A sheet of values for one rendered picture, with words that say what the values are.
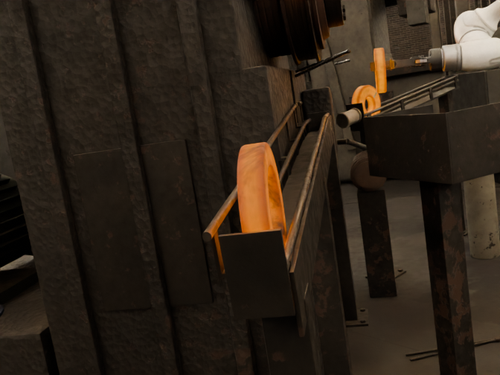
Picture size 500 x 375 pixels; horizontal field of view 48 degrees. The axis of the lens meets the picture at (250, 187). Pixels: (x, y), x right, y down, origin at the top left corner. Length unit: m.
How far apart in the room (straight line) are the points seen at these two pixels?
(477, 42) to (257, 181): 1.49
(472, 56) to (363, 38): 2.50
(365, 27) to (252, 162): 3.84
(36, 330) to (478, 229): 1.72
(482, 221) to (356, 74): 2.27
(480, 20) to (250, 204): 1.61
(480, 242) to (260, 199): 1.94
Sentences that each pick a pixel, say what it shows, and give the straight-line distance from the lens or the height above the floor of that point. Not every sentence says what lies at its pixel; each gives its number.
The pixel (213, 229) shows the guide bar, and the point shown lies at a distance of 0.67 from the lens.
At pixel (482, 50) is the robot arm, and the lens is 2.04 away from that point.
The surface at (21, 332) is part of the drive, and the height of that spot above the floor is 0.25.
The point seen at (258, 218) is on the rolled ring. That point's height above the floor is 0.67.
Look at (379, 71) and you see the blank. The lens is 1.98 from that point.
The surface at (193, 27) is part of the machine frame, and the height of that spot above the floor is 0.98.
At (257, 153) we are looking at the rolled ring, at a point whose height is 0.74.
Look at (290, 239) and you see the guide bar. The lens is 0.73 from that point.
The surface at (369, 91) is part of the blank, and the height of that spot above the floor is 0.76.
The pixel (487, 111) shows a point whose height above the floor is 0.71.
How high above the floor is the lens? 0.80
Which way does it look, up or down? 9 degrees down
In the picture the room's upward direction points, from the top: 9 degrees counter-clockwise
